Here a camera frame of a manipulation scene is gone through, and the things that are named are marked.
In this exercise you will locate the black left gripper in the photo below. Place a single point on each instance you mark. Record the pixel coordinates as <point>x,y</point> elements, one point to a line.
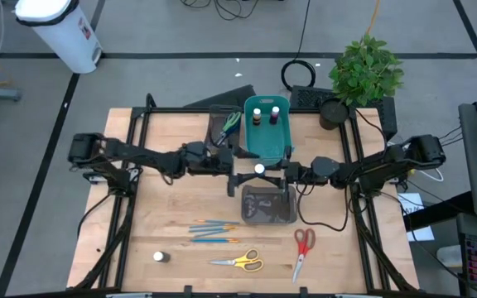
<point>222,159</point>

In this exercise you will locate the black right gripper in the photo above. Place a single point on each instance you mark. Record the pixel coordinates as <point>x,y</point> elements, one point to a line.
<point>300,173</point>

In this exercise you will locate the blue paint bottle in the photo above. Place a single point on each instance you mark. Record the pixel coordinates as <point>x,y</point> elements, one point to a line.
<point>259,168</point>

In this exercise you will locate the orange paint bottle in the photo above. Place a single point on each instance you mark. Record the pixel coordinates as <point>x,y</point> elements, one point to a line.
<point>256,118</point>

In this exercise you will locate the magenta paint bottle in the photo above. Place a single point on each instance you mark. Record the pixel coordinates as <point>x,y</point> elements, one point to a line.
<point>274,116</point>

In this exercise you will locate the black paint bottle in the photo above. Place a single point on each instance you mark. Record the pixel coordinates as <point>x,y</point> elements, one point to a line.
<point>162,257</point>

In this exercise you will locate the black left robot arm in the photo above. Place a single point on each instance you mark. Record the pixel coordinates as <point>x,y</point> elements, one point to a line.
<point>139,155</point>

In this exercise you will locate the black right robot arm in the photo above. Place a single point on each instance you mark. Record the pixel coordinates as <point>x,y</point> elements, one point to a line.
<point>387,165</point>

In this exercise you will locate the teal plastic bin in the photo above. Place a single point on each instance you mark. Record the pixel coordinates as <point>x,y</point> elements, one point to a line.
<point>267,140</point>

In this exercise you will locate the grey translucent plastic bin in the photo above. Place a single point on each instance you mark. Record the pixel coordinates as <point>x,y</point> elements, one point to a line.
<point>263,211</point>
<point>213,124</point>

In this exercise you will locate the black wedge panel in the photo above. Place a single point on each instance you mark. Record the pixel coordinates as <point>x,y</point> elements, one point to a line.
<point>234,99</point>

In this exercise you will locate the black perforated box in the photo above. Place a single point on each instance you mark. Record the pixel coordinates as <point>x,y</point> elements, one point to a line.
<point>309,97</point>

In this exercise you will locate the green potted plant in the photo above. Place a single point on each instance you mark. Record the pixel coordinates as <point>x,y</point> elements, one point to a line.
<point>364,70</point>

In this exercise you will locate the white paper sheet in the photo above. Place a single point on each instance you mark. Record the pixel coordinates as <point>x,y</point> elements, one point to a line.
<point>422,234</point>

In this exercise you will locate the light grey chair seat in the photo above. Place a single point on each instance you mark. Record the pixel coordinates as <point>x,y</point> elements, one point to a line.
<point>449,256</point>

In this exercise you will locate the white trash can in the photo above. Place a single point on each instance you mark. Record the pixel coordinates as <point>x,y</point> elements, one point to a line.
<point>68,37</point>

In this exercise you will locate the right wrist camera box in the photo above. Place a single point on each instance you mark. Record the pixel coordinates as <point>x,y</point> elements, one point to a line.
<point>325,167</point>

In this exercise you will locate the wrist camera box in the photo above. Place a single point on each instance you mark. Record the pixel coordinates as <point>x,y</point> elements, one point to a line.
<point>325,167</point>
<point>195,149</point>

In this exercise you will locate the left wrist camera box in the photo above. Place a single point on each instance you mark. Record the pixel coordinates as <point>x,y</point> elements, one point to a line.
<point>195,149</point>

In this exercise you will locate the black aluminium table frame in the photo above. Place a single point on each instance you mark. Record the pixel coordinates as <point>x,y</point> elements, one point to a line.
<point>172,110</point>

